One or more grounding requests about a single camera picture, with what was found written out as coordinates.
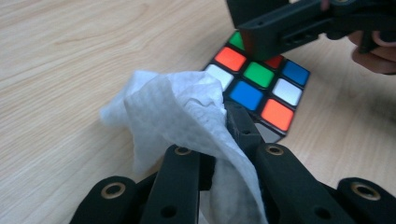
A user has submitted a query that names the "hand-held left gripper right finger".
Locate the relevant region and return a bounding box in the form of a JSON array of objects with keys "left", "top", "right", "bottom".
[{"left": 223, "top": 100, "right": 266, "bottom": 158}]

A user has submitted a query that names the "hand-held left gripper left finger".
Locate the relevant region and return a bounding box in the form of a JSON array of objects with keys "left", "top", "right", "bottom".
[{"left": 199, "top": 153, "right": 217, "bottom": 191}]

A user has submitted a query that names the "multicoloured puzzle cube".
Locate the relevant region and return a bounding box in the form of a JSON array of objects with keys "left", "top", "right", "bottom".
[{"left": 204, "top": 31, "right": 312, "bottom": 145}]

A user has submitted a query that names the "white wet wipe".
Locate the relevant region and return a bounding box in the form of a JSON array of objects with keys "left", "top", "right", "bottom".
[{"left": 99, "top": 69, "right": 269, "bottom": 224}]

